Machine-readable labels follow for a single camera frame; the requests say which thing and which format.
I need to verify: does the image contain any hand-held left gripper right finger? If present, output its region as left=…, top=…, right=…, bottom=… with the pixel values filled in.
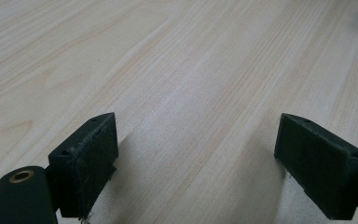
left=273, top=112, right=358, bottom=221

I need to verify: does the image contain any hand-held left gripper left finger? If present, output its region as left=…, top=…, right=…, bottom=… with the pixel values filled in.
left=45, top=112, right=119, bottom=220

